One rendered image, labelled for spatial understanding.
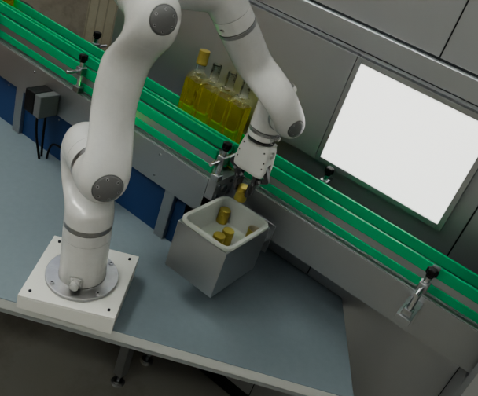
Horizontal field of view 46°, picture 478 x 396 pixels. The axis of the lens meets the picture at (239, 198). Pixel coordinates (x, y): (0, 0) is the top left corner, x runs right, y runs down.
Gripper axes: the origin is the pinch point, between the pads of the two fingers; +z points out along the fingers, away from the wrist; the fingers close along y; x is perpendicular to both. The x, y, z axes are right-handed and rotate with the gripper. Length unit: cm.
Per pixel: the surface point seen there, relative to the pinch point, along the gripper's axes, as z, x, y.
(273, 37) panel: -32.3, -29.3, 22.7
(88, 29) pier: 76, -195, 277
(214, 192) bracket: 8.9, -2.2, 9.6
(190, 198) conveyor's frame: 15.1, -1.7, 16.6
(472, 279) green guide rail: -1, -22, -62
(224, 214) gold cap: 13.0, -1.7, 3.7
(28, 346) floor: 110, 12, 60
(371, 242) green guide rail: 1.5, -14.7, -35.3
